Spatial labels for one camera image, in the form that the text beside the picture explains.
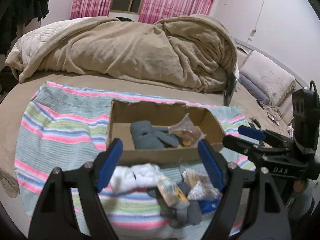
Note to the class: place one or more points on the black small device on bed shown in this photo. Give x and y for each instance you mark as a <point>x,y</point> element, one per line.
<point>256,122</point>

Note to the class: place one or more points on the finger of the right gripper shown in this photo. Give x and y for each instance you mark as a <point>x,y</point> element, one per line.
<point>262,135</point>
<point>246,147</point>

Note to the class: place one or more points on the brown cardboard box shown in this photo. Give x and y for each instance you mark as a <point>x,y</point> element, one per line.
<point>123,114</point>

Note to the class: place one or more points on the striped pastel towel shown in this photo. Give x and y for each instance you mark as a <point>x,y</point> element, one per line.
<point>64,126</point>

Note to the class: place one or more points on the metal bed headboard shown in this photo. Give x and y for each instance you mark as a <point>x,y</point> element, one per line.
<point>245,48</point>

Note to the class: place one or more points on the cotton swab bag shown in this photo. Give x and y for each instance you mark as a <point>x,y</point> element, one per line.
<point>201,187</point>

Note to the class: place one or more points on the tan bed sheet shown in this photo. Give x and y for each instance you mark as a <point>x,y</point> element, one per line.
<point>14,104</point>

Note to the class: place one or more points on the black hanging clothes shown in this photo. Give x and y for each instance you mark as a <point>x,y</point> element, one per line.
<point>16,12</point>

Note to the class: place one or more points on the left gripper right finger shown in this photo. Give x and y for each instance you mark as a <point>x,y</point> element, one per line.
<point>250,207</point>

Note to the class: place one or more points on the blue plastic packet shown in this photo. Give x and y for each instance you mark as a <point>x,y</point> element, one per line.
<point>208,206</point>

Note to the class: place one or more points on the cartoon tissue pack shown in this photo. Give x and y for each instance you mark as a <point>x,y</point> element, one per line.
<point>172,194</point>

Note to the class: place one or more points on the grey socks in box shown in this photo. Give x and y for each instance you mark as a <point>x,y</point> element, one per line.
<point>148,137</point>

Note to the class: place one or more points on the clear snack bag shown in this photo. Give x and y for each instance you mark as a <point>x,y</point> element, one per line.
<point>188,134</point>

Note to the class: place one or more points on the beige plush blanket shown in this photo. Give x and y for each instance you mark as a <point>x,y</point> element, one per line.
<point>186,52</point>

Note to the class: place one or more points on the grey pillow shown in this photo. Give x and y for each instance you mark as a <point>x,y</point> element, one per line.
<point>254,90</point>

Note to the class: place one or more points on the beige embroidered pillow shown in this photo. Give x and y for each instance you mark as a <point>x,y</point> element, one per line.
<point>269,77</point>

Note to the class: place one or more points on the white socks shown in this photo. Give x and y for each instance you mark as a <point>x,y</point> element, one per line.
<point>125,179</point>

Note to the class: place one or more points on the dark grey sock pair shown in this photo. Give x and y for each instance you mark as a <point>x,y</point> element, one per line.
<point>179,218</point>

